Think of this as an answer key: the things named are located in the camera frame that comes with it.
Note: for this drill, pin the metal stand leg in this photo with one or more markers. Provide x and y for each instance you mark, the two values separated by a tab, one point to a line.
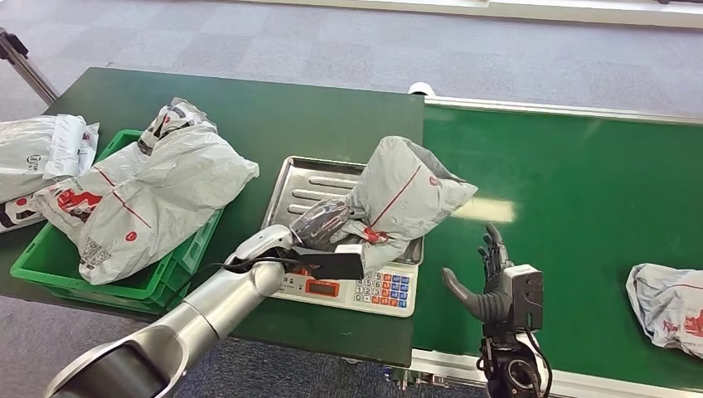
27	68

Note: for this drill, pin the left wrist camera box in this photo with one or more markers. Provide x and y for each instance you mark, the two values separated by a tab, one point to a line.
335	266

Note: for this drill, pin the small grey mailer package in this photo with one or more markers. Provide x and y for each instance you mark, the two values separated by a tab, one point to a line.
406	198

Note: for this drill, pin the package with black-red print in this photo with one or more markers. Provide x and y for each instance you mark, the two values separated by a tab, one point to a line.
14	211

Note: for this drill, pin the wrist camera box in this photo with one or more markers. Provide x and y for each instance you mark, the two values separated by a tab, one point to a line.
335	266
524	296

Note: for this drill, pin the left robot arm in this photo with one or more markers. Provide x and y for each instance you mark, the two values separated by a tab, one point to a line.
219	307

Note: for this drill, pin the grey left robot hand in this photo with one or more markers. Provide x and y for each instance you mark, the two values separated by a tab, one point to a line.
324	222

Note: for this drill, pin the large grey mailer package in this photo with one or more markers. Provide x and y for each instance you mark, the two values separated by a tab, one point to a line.
165	187

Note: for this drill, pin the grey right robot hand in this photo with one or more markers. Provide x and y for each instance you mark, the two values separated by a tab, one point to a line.
483	305

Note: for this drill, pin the green plastic basket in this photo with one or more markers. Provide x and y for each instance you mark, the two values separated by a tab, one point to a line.
55	263

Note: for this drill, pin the green conveyor belt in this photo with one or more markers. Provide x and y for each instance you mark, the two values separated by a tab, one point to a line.
576	192

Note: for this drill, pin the green terminal block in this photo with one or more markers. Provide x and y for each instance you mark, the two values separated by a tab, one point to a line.
412	378

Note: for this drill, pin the white mailer package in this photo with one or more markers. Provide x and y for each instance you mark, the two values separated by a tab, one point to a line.
33	148

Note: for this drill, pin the grey package with black print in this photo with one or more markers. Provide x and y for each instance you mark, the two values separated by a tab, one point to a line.
170	121

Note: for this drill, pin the white conveyor roller end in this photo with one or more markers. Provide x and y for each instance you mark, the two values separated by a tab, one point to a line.
422	88

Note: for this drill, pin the electronic weighing scale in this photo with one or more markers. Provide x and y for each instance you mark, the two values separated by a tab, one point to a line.
307	181

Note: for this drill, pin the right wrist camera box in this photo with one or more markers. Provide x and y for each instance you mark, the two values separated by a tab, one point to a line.
524	296

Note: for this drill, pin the grey mailer package red print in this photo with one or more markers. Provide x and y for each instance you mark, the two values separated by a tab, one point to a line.
664	302

